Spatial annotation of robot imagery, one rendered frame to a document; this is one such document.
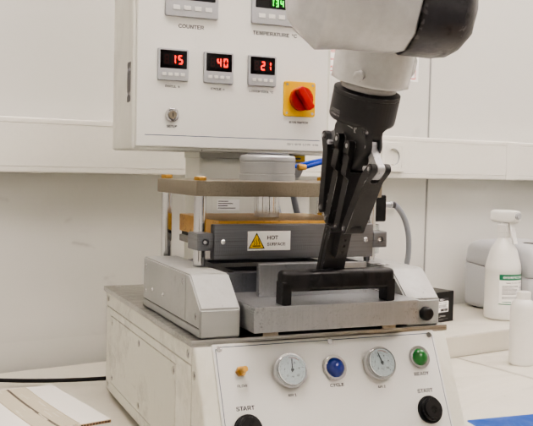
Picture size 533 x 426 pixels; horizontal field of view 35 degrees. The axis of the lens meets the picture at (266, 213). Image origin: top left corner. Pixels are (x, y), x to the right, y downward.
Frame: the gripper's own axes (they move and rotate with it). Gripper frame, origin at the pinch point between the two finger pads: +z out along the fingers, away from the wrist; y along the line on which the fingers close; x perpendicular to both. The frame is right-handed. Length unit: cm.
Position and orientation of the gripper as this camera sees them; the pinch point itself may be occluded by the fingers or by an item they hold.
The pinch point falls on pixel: (333, 252)
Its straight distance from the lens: 101.0
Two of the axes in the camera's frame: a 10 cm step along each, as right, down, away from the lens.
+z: -1.6, 9.2, 3.6
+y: 3.7, 4.0, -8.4
